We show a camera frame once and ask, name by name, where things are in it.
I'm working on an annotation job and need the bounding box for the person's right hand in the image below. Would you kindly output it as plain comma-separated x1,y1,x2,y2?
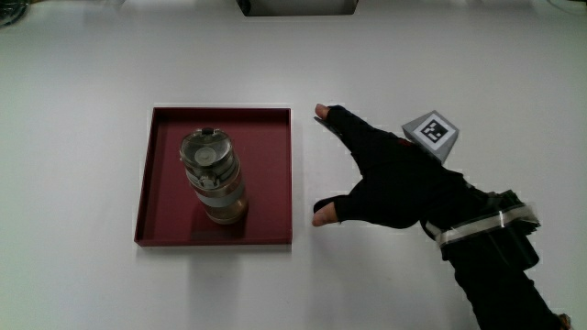
312,103,473,230

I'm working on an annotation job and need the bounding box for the dark red square tray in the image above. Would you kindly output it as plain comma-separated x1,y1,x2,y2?
133,106,294,248

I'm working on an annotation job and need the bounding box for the dark grey box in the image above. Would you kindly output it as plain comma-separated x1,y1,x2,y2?
235,0,360,17

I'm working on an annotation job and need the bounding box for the dark round object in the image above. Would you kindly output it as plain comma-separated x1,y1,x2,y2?
0,0,30,28

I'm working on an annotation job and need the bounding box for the clear amber bottle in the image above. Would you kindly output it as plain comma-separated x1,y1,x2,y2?
179,126,249,226

